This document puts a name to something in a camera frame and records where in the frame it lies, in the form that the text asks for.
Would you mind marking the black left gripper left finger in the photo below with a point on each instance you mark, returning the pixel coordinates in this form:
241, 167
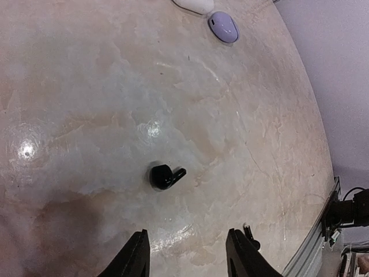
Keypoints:
133, 260

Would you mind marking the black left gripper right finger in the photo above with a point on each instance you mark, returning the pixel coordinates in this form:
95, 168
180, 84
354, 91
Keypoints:
243, 259

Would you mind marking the purple earbud charging case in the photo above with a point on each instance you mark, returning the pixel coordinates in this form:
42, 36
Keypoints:
224, 27

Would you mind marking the white earbud charging case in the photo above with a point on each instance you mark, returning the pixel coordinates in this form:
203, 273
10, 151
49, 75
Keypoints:
201, 7

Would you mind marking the black earbud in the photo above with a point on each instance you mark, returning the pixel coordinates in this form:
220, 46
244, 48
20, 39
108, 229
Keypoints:
162, 177
248, 234

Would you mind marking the aluminium front rail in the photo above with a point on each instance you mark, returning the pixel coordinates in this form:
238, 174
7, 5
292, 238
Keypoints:
307, 261

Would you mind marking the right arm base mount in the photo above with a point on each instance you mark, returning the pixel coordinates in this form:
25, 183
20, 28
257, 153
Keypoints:
342, 214

